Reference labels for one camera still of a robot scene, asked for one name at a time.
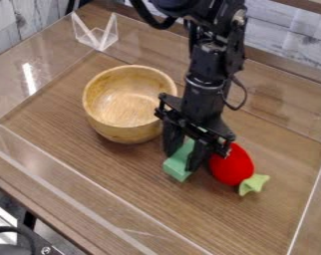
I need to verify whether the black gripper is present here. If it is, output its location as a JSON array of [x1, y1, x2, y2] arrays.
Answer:
[[155, 76, 236, 172]]

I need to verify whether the green rectangular block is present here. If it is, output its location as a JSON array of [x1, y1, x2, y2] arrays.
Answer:
[[161, 127, 226, 183]]

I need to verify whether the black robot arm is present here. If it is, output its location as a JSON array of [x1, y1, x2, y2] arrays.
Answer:
[[131, 0, 248, 172]]

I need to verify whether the light wooden bowl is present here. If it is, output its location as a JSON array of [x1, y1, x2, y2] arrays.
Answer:
[[83, 65, 178, 144]]

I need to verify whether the red plush strawberry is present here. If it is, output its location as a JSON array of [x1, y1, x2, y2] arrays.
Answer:
[[209, 143, 270, 196]]

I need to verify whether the clear acrylic tray wall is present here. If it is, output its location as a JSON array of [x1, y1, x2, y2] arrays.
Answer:
[[0, 124, 213, 255]]

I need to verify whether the clear acrylic corner bracket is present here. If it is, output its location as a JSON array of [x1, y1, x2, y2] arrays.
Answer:
[[71, 13, 119, 52]]

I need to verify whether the black table leg bracket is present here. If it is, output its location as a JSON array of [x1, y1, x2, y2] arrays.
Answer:
[[18, 211, 77, 255]]

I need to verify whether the black cable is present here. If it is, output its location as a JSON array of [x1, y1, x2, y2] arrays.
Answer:
[[0, 223, 35, 255]]

